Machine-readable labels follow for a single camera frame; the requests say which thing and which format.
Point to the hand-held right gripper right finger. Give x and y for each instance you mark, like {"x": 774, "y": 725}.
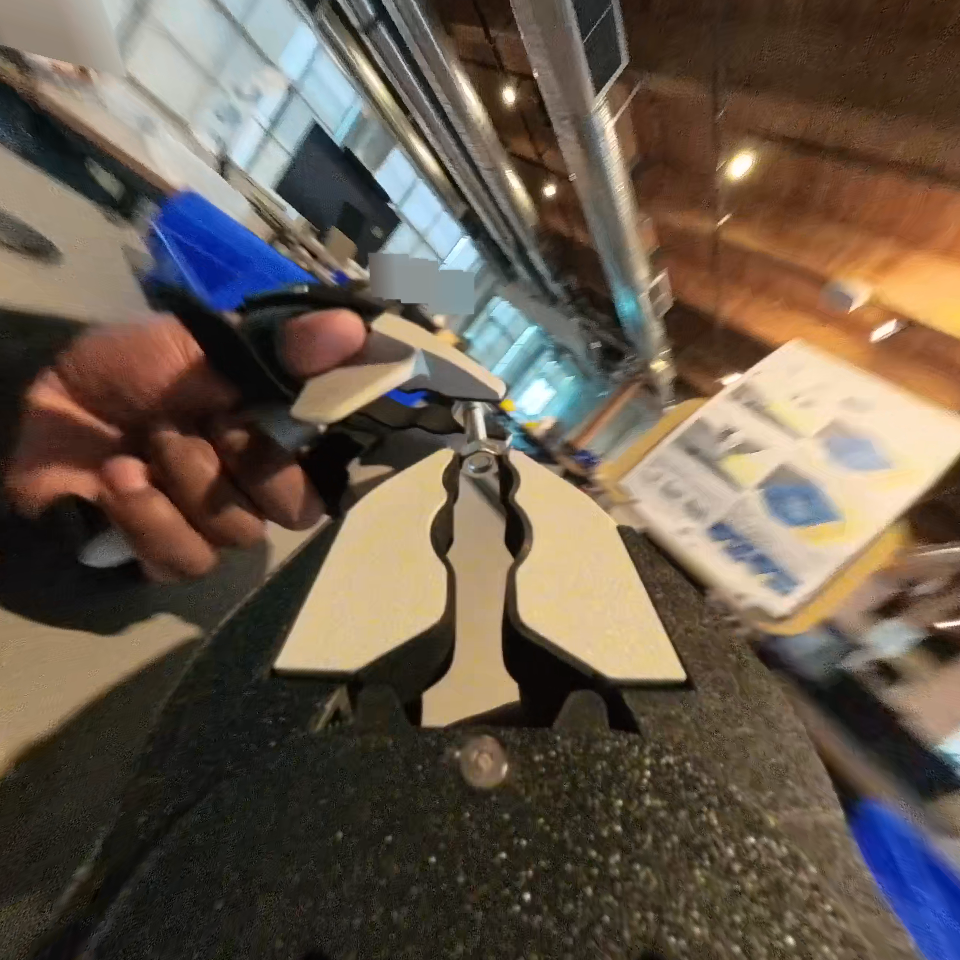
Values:
{"x": 593, "y": 585}

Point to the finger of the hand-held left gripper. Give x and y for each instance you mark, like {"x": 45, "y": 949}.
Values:
{"x": 405, "y": 368}

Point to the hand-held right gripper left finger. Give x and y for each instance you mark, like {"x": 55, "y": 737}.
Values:
{"x": 375, "y": 585}

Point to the steel bolt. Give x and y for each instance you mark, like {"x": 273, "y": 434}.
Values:
{"x": 477, "y": 435}

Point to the blue plastic bin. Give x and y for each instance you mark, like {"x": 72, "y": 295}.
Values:
{"x": 225, "y": 248}
{"x": 915, "y": 885}

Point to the person's left hand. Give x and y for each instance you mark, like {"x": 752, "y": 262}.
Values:
{"x": 150, "y": 435}

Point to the black computer monitor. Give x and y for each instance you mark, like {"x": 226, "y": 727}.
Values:
{"x": 338, "y": 188}

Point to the white instruction poster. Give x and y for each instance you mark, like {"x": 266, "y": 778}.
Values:
{"x": 795, "y": 473}

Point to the metal ventilation duct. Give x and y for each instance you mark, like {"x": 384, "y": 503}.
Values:
{"x": 593, "y": 165}

